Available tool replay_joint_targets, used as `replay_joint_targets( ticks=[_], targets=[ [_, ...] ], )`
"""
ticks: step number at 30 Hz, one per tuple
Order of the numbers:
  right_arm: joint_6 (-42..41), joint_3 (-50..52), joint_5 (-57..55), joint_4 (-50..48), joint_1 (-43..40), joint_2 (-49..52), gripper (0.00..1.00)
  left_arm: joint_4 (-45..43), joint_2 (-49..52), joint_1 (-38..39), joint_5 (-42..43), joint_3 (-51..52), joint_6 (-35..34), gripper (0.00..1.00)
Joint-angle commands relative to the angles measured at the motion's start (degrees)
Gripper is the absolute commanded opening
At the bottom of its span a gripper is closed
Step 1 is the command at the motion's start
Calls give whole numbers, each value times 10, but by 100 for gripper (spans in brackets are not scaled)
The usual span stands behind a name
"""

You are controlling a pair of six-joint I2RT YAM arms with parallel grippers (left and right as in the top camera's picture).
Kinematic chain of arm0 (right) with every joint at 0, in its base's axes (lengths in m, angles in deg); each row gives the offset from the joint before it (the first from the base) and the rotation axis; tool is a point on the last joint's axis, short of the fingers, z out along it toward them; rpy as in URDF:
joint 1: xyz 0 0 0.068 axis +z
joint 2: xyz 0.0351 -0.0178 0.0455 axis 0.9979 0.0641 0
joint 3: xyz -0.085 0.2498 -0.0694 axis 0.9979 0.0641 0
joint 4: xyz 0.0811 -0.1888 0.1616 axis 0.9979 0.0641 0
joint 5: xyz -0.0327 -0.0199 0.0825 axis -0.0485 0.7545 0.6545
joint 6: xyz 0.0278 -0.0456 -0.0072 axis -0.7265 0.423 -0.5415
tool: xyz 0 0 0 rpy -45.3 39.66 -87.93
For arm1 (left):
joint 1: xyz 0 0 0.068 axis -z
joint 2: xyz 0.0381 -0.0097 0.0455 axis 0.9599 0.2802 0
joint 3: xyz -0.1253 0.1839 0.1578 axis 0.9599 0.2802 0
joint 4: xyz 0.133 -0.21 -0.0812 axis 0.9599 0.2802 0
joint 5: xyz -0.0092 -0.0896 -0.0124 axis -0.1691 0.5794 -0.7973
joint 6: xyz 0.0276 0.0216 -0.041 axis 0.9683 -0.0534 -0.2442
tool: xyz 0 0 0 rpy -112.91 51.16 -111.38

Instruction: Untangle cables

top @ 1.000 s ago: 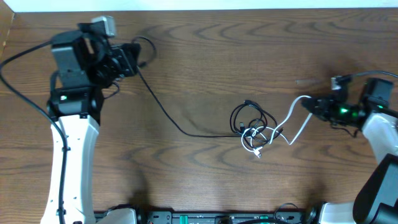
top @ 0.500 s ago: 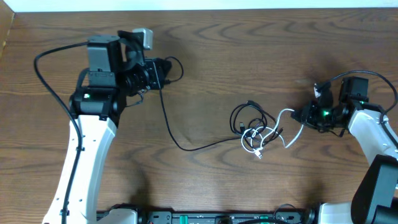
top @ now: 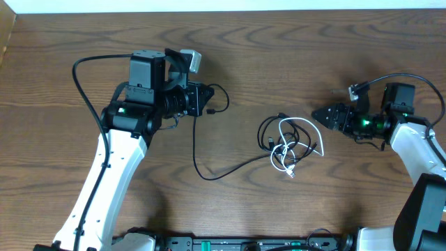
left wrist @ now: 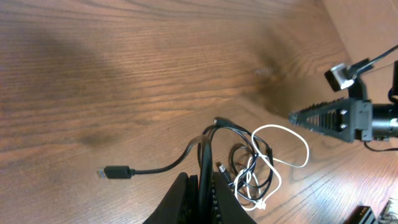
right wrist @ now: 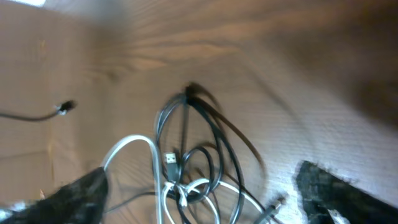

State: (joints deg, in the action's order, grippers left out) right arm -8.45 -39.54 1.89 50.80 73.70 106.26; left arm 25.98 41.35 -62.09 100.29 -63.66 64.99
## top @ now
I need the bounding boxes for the white usb cable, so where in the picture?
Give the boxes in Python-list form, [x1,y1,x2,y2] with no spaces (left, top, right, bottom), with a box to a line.
[270,116,325,179]

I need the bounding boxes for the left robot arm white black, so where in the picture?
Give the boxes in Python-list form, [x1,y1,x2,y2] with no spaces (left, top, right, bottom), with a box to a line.
[34,49,215,250]

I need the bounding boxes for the black usb cable thick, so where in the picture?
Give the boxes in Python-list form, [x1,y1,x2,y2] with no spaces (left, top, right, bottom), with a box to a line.
[256,112,323,172]

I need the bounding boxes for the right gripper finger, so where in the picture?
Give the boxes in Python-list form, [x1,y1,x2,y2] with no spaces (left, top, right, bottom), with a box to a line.
[316,116,339,130]
[312,104,337,119]

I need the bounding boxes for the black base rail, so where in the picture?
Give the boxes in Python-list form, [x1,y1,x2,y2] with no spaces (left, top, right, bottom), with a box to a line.
[127,227,356,251]

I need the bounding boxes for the black usb cable thin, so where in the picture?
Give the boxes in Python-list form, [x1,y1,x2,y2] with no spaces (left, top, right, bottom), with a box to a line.
[192,83,272,181]

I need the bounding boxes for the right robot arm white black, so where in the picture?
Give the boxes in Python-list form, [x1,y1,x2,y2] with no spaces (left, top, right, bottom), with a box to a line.
[312,82,445,251]

